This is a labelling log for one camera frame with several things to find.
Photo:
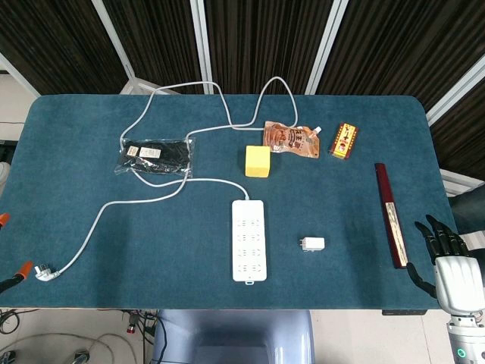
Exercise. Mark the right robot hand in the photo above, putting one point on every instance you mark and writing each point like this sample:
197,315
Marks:
458,284

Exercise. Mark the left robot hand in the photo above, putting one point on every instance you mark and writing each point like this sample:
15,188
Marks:
22,270

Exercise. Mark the white charger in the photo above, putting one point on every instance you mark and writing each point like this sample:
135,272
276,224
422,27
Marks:
314,244

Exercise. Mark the white power strip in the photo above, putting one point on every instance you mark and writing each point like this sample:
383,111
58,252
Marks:
249,242

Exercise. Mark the dark red long box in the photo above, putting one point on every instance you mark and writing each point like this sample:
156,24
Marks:
390,212

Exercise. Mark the red button device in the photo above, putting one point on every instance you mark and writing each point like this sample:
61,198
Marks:
131,327

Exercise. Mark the teal table cloth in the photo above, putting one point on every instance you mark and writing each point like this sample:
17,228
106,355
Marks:
322,208

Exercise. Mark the black items in clear bag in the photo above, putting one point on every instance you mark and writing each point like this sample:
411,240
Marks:
159,155

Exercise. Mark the red yellow small box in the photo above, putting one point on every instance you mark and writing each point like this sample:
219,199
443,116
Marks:
344,141

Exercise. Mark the blue-grey robot torso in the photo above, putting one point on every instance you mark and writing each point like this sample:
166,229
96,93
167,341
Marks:
231,341

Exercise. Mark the orange spout pouch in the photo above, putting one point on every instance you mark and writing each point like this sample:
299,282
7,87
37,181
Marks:
291,140

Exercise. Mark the yellow sponge cube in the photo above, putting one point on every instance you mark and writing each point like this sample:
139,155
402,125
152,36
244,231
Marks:
257,161

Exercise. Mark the white partition frame post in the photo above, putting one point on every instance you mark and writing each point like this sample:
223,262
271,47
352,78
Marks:
201,38
329,38
19,77
454,93
117,38

